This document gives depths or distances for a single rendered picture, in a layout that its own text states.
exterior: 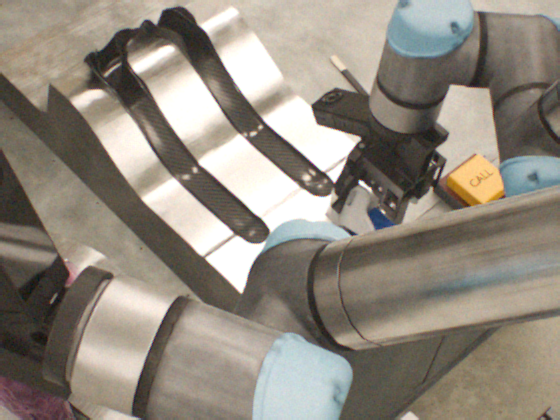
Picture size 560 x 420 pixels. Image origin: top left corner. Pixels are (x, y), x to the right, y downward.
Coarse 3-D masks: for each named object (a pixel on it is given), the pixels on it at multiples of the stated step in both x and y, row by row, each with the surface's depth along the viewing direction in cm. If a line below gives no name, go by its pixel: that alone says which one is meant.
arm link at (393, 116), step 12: (372, 96) 129; (384, 96) 126; (372, 108) 130; (384, 108) 127; (396, 108) 126; (408, 108) 131; (432, 108) 127; (384, 120) 128; (396, 120) 128; (408, 120) 127; (420, 120) 127; (432, 120) 129; (408, 132) 129
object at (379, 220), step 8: (376, 200) 148; (328, 208) 148; (368, 208) 148; (376, 208) 149; (328, 216) 149; (376, 216) 148; (384, 216) 148; (376, 224) 147; (384, 224) 148; (392, 224) 148; (352, 232) 147
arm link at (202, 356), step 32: (192, 320) 71; (224, 320) 71; (160, 352) 70; (192, 352) 70; (224, 352) 70; (256, 352) 70; (288, 352) 70; (320, 352) 71; (160, 384) 69; (192, 384) 69; (224, 384) 69; (256, 384) 69; (288, 384) 69; (320, 384) 69; (160, 416) 71; (192, 416) 70; (224, 416) 69; (256, 416) 69; (288, 416) 69; (320, 416) 69
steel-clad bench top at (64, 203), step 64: (0, 0) 175; (64, 0) 177; (192, 0) 180; (256, 0) 181; (320, 0) 183; (384, 0) 185; (512, 0) 188; (320, 64) 176; (0, 128) 162; (448, 128) 171; (64, 192) 157; (128, 256) 153
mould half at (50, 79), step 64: (128, 0) 170; (0, 64) 160; (64, 64) 162; (256, 64) 159; (64, 128) 154; (128, 128) 150; (192, 128) 154; (320, 128) 157; (128, 192) 150; (256, 192) 150; (192, 256) 146
